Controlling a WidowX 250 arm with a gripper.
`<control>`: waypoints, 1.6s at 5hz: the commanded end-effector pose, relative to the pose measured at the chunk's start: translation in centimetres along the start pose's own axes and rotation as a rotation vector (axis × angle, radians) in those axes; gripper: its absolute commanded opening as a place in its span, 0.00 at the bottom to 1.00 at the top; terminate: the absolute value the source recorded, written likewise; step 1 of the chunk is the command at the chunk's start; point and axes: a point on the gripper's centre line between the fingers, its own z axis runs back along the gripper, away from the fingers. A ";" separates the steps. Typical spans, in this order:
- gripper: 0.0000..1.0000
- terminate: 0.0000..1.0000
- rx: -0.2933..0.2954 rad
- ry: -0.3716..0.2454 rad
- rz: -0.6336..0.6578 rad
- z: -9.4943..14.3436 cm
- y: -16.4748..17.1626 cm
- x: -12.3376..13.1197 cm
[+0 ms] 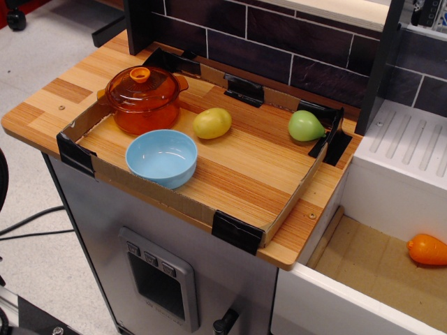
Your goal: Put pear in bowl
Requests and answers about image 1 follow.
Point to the white toy sink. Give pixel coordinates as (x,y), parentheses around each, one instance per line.
(355,275)

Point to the orange transparent pot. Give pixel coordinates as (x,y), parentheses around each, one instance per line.
(137,123)

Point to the light blue bowl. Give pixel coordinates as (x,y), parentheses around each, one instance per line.
(166,157)

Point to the black dishwasher knob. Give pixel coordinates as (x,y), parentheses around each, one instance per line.
(226,323)

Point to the silver toy dishwasher cabinet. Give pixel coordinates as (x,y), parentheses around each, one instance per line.
(157,273)

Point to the cardboard fence with black tape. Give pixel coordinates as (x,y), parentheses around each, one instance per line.
(254,187)

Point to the dark grey vertical post right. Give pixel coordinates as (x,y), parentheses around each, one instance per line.
(383,66)

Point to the orange toy carrot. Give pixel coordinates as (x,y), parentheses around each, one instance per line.
(427,250)

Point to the orange pot lid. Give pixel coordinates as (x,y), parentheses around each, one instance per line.
(142,88)

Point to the black vertical post left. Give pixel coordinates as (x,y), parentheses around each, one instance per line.
(137,15)

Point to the green toy pear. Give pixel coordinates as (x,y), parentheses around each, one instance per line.
(303,126)

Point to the black chair wheel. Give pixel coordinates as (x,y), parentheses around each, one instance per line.
(16,20)

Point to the yellow toy potato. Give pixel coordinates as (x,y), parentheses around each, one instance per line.
(212,123)

